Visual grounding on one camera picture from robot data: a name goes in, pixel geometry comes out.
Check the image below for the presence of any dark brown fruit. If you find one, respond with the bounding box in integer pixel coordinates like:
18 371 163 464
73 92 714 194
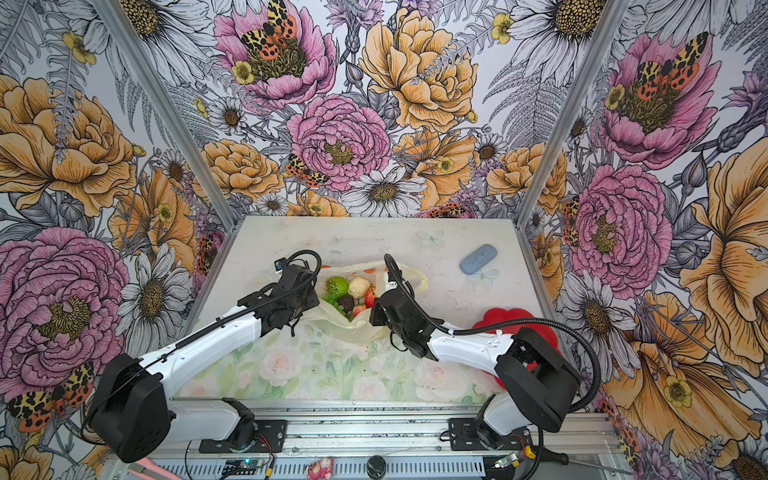
337 294 356 314

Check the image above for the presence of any pink tool handle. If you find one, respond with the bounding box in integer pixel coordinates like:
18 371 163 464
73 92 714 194
127 458 182 480

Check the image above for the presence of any grey-blue oval case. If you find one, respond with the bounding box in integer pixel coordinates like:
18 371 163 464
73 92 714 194
459 244 498 275

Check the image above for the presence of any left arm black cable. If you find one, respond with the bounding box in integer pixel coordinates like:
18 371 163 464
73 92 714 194
80 248 324 433

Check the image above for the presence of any pink white small object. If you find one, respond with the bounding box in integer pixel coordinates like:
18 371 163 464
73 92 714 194
307 457 334 480

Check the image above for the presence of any aluminium rail frame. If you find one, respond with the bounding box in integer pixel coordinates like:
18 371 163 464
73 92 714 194
110 401 631 479

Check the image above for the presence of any green grapes bunch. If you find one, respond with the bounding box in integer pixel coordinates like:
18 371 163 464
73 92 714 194
324 296 354 321

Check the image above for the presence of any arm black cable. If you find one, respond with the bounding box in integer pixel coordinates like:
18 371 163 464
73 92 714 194
383 253 602 415
80 248 324 433

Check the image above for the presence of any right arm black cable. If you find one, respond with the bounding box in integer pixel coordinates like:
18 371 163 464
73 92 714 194
383 253 602 415

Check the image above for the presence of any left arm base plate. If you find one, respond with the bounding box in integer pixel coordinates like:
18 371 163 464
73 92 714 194
198 420 288 454

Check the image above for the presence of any aluminium corner post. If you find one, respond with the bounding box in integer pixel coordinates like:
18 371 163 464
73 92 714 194
94 1 238 233
515 0 630 230

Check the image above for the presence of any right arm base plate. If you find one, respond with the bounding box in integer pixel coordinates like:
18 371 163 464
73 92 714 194
440 418 533 451

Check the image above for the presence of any red flower-shaped plate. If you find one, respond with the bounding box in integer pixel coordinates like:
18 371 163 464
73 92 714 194
470 307 565 390

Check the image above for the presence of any cream plastic bag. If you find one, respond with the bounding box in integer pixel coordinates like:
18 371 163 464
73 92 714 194
302 260 430 346

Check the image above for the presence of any left aluminium corner post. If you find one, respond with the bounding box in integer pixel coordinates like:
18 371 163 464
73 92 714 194
94 1 238 233

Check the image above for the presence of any right aluminium corner post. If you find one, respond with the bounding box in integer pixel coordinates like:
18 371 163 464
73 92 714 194
515 0 630 230

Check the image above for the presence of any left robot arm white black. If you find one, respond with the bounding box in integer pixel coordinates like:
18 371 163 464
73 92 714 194
83 258 320 463

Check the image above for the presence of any black round knob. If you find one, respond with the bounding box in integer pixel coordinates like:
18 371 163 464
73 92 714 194
365 455 387 480

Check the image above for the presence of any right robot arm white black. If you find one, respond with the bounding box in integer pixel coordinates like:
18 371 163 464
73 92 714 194
370 288 583 449

